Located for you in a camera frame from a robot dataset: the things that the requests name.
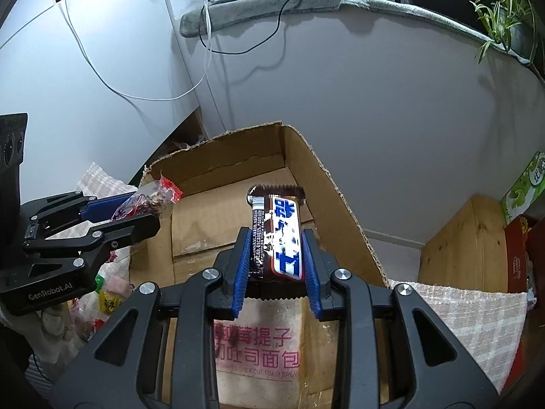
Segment white cable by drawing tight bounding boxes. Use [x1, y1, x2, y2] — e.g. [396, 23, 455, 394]
[64, 0, 216, 102]

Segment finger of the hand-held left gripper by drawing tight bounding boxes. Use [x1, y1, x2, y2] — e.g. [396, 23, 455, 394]
[23, 212, 161, 281]
[21, 191, 142, 236]

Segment brown chocolate bar packet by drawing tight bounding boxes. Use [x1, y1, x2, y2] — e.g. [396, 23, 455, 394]
[246, 183, 308, 300]

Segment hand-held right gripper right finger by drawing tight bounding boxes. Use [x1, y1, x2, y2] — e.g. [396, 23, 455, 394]
[300, 229, 501, 409]

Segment grey windowsill cloth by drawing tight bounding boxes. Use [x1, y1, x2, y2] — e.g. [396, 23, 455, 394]
[180, 0, 537, 69]

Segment brown cardboard box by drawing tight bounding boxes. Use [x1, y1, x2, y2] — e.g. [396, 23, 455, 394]
[128, 122, 390, 409]

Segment yellow snack packet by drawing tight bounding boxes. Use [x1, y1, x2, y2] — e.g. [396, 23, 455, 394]
[99, 290, 125, 314]

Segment person's left hand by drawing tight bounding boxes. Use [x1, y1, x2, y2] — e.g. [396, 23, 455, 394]
[38, 298, 92, 344]

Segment snack packets in box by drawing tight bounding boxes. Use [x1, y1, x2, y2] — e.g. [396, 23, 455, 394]
[211, 295, 307, 406]

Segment green printed carton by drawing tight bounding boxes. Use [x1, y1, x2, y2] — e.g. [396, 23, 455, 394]
[500, 150, 545, 226]

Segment black cable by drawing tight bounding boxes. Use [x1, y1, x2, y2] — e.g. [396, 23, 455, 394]
[198, 0, 341, 57]

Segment red box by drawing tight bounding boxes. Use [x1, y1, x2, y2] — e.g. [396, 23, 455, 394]
[504, 215, 545, 296]

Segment clear red snack packet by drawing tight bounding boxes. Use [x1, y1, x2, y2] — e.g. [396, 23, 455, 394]
[111, 170, 183, 223]

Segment potted spider plant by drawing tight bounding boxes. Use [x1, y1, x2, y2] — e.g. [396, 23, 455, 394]
[462, 0, 539, 66]

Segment wooden cabinet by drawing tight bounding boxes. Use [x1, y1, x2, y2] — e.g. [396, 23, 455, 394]
[419, 194, 512, 294]

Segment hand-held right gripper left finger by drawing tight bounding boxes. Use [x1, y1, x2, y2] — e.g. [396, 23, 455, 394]
[50, 227, 252, 409]

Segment plaid beige blanket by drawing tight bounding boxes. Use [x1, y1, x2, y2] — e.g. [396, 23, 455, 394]
[74, 162, 531, 398]

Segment pink snack packet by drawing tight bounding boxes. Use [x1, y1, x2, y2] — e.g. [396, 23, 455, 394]
[106, 273, 134, 298]

